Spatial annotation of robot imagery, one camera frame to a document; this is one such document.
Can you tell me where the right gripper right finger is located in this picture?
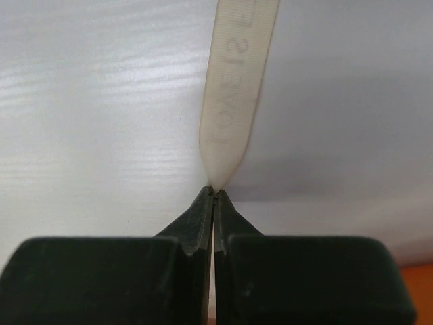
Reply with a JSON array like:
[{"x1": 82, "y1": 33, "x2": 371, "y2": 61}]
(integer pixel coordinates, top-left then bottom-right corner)
[{"x1": 213, "y1": 191, "x2": 415, "y2": 325}]

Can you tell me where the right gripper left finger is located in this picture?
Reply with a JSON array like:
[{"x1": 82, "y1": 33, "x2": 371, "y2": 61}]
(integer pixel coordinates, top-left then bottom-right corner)
[{"x1": 1, "y1": 186, "x2": 214, "y2": 324}]

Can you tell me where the orange wrapping paper sheet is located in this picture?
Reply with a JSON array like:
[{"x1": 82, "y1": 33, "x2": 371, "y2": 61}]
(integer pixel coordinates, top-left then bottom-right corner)
[{"x1": 401, "y1": 264, "x2": 433, "y2": 325}]

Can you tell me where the cream ribbon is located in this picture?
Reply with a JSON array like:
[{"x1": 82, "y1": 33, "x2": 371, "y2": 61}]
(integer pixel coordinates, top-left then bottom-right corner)
[{"x1": 199, "y1": 1, "x2": 279, "y2": 192}]

